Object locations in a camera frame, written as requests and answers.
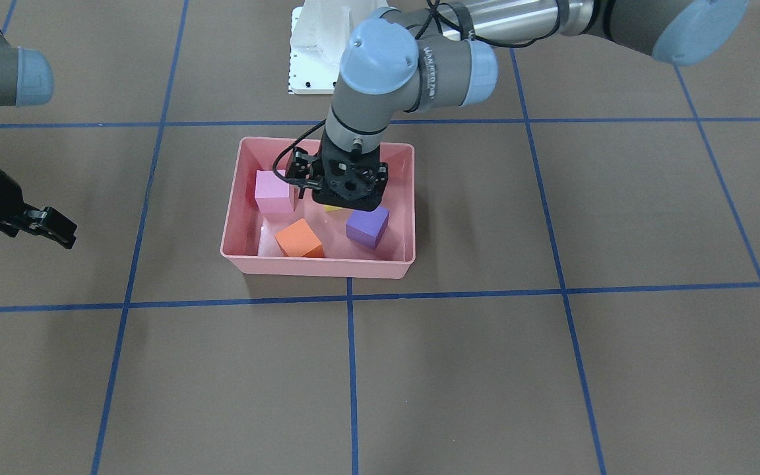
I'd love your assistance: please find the orange foam block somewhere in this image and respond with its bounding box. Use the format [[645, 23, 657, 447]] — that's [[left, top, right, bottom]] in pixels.
[[274, 218, 325, 258]]

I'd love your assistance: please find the purple foam block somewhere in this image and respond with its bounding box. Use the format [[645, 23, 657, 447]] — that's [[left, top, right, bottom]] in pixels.
[[346, 206, 391, 249]]

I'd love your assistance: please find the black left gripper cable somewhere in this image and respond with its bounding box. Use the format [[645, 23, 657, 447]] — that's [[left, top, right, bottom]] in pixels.
[[272, 119, 328, 189]]

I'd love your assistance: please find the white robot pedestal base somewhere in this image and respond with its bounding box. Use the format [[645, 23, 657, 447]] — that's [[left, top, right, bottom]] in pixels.
[[288, 1, 354, 94]]

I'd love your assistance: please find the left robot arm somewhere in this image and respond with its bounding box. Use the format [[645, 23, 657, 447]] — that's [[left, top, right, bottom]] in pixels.
[[275, 1, 748, 210]]

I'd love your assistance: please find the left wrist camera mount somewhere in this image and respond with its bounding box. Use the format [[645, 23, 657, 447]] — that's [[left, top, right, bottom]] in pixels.
[[311, 135, 384, 211]]

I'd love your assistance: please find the pink plastic bin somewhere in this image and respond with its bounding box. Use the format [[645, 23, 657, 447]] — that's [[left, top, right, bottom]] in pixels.
[[220, 137, 416, 279]]

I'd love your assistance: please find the light pink foam block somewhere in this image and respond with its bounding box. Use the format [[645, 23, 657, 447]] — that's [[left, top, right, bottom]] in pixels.
[[254, 170, 296, 214]]

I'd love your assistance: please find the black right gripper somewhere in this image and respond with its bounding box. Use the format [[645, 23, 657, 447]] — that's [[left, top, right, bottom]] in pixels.
[[0, 169, 78, 249]]

